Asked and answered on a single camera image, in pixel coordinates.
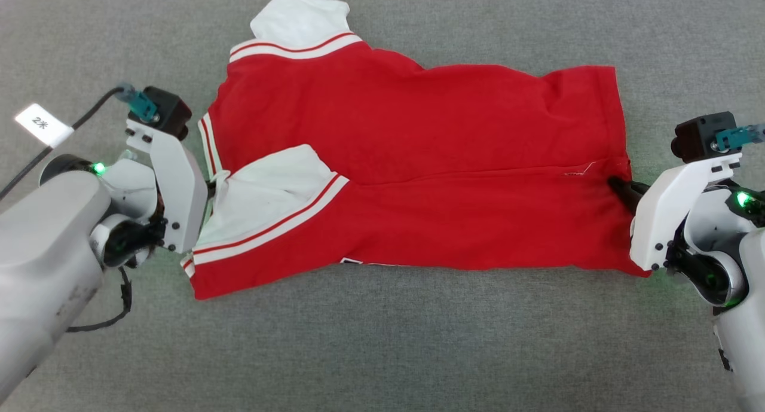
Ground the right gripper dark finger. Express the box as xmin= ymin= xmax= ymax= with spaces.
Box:
xmin=608 ymin=177 xmax=650 ymax=216

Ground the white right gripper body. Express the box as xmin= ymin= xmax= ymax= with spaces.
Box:
xmin=629 ymin=152 xmax=743 ymax=273

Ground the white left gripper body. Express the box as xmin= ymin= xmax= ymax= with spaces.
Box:
xmin=124 ymin=118 xmax=210 ymax=255

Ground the red and white garment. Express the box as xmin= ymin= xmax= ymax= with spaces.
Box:
xmin=179 ymin=0 xmax=652 ymax=301

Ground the grey fabric sofa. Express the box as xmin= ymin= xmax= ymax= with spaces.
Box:
xmin=0 ymin=0 xmax=765 ymax=412

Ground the teal left camera connector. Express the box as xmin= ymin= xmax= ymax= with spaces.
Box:
xmin=116 ymin=82 xmax=158 ymax=124

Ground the teal camera connector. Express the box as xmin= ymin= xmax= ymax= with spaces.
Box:
xmin=714 ymin=124 xmax=765 ymax=152
xmin=116 ymin=82 xmax=158 ymax=124

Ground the teal right camera connector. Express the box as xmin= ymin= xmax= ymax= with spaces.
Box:
xmin=714 ymin=124 xmax=765 ymax=152

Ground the short black looped cable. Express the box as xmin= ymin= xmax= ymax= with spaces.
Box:
xmin=66 ymin=266 xmax=133 ymax=334

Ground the white paper cable label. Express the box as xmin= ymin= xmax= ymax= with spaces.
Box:
xmin=14 ymin=103 xmax=75 ymax=149

